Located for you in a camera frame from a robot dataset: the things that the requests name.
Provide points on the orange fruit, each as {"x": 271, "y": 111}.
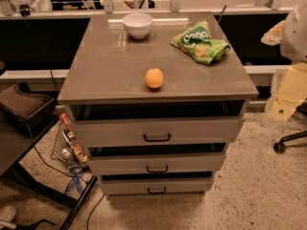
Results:
{"x": 154, "y": 78}

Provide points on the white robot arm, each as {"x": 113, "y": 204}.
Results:
{"x": 293, "y": 43}

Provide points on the white bowl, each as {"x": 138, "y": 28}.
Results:
{"x": 137, "y": 25}

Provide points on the grey drawer cabinet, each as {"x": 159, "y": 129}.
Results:
{"x": 106, "y": 82}

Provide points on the top grey drawer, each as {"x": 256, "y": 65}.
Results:
{"x": 148, "y": 132}

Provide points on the grey drawer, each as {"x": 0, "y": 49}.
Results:
{"x": 165, "y": 163}
{"x": 148, "y": 132}
{"x": 156, "y": 186}

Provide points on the middle grey drawer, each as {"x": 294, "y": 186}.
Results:
{"x": 165, "y": 163}

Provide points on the bottom grey drawer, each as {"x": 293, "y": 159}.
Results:
{"x": 156, "y": 186}

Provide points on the green snack bag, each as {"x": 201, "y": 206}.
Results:
{"x": 198, "y": 43}

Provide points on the black office chair base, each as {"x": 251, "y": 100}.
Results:
{"x": 280, "y": 146}

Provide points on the black side desk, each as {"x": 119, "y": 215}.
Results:
{"x": 14, "y": 145}

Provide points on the white shoe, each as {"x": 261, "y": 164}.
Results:
{"x": 7, "y": 213}

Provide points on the wire basket with items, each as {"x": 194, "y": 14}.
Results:
{"x": 66, "y": 148}

